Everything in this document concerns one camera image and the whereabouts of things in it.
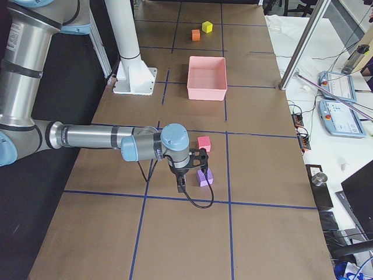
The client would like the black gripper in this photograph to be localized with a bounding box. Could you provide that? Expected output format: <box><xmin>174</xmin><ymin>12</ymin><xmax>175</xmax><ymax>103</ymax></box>
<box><xmin>171</xmin><ymin>148</ymin><xmax>209</xmax><ymax>193</ymax></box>

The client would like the purple foam block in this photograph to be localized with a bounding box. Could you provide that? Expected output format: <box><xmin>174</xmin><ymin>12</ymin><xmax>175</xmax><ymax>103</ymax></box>
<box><xmin>197</xmin><ymin>168</ymin><xmax>214</xmax><ymax>187</ymax></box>

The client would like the pink foam block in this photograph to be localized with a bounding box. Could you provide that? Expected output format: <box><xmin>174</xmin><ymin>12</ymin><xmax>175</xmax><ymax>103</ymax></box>
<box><xmin>197</xmin><ymin>136</ymin><xmax>212</xmax><ymax>152</ymax></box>

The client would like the orange foam block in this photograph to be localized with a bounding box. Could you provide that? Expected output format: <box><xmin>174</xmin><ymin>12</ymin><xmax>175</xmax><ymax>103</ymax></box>
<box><xmin>191</xmin><ymin>29</ymin><xmax>200</xmax><ymax>41</ymax></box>

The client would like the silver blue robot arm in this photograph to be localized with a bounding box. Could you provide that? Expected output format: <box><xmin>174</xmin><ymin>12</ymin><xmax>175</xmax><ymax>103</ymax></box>
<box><xmin>1</xmin><ymin>1</ymin><xmax>208</xmax><ymax>193</ymax></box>

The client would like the pink plastic bin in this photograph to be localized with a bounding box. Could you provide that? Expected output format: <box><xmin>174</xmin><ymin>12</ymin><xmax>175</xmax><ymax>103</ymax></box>
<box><xmin>187</xmin><ymin>56</ymin><xmax>227</xmax><ymax>101</ymax></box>

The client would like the white pillar with base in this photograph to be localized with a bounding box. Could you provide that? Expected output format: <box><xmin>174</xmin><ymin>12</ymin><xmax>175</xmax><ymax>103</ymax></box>
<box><xmin>105</xmin><ymin>0</ymin><xmax>157</xmax><ymax>96</ymax></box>

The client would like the near orange connector block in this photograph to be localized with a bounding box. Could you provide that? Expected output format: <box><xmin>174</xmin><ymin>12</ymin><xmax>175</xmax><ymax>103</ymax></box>
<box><xmin>297</xmin><ymin>132</ymin><xmax>311</xmax><ymax>152</ymax></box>

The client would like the orange connector block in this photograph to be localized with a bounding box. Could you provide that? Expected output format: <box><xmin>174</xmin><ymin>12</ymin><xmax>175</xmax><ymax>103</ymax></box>
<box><xmin>297</xmin><ymin>132</ymin><xmax>311</xmax><ymax>152</ymax></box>
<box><xmin>291</xmin><ymin>113</ymin><xmax>304</xmax><ymax>128</ymax></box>

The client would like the far orange connector block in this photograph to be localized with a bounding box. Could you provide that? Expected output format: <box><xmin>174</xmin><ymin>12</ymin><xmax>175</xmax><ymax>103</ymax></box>
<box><xmin>291</xmin><ymin>113</ymin><xmax>304</xmax><ymax>128</ymax></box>

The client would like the small metal cup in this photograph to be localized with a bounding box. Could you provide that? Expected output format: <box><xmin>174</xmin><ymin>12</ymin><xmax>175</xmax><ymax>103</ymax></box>
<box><xmin>311</xmin><ymin>172</ymin><xmax>328</xmax><ymax>187</ymax></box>

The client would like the black box under cup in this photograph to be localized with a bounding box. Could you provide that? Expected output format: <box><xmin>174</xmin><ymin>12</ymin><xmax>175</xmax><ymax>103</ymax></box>
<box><xmin>305</xmin><ymin>164</ymin><xmax>333</xmax><ymax>211</ymax></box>

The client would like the yellow foam block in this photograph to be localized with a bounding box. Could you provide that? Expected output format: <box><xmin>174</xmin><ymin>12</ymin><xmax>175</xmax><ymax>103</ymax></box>
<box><xmin>202</xmin><ymin>21</ymin><xmax>213</xmax><ymax>34</ymax></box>

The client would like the near teach pendant tablet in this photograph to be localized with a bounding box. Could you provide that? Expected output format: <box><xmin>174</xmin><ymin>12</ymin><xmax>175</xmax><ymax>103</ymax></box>
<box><xmin>318</xmin><ymin>99</ymin><xmax>366</xmax><ymax>139</ymax></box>

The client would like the teach pendant tablet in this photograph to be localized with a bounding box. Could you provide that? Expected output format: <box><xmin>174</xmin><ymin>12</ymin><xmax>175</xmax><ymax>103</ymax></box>
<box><xmin>319</xmin><ymin>71</ymin><xmax>357</xmax><ymax>103</ymax></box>
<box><xmin>318</xmin><ymin>99</ymin><xmax>366</xmax><ymax>139</ymax></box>

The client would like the black monitor corner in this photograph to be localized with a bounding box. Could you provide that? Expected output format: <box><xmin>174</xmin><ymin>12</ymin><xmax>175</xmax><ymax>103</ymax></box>
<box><xmin>342</xmin><ymin>162</ymin><xmax>372</xmax><ymax>239</ymax></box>

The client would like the far teach pendant tablet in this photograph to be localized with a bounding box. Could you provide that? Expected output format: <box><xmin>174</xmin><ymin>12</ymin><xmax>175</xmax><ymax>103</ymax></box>
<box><xmin>319</xmin><ymin>71</ymin><xmax>357</xmax><ymax>103</ymax></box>

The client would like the grey water bottle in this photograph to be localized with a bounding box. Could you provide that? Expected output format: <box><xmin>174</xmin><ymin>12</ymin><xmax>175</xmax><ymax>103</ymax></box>
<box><xmin>341</xmin><ymin>44</ymin><xmax>370</xmax><ymax>74</ymax></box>

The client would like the aluminium frame post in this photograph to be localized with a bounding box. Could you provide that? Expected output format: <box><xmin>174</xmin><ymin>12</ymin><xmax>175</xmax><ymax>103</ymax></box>
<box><xmin>279</xmin><ymin>0</ymin><xmax>331</xmax><ymax>90</ymax></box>

